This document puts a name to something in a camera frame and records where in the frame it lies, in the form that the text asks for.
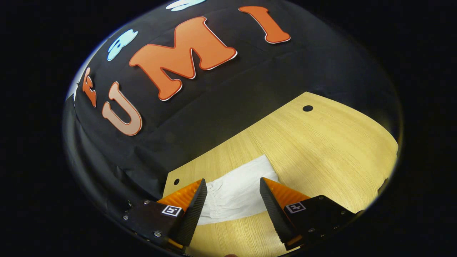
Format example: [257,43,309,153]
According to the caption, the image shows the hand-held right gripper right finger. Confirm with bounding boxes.
[260,177,365,251]

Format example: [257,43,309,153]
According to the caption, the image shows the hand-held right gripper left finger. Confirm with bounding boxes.
[121,178,208,255]

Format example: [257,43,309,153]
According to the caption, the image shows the white jeans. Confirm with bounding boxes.
[198,154,280,225]

